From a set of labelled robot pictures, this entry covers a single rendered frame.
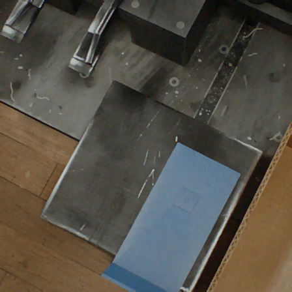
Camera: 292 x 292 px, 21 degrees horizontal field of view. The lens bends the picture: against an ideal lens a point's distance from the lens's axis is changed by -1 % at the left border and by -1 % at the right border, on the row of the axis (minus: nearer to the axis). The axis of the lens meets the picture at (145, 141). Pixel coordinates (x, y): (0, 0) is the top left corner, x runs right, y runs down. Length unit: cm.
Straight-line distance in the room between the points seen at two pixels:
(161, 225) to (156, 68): 17
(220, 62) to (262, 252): 20
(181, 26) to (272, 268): 25
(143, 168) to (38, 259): 14
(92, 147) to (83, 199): 5
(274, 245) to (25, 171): 27
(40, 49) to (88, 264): 24
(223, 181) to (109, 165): 11
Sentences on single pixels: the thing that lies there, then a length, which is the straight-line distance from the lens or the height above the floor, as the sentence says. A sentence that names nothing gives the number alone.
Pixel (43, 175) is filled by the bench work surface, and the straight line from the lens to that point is 82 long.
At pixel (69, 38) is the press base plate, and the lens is 87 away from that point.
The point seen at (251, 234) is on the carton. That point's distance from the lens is 80.
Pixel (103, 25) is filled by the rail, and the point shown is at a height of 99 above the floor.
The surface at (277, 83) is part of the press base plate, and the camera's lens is 84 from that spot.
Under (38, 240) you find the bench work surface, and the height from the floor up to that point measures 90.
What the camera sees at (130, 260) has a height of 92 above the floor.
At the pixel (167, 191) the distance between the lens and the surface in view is 78.
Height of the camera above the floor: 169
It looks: 75 degrees down
